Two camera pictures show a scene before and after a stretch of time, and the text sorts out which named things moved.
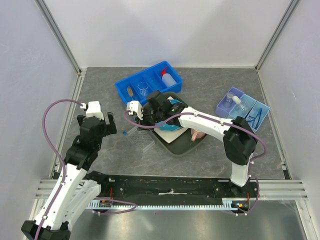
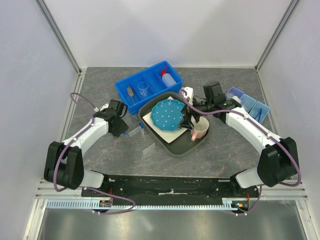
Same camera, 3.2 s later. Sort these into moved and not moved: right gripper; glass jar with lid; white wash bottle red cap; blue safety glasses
Moved: right gripper
Not moved: glass jar with lid; white wash bottle red cap; blue safety glasses
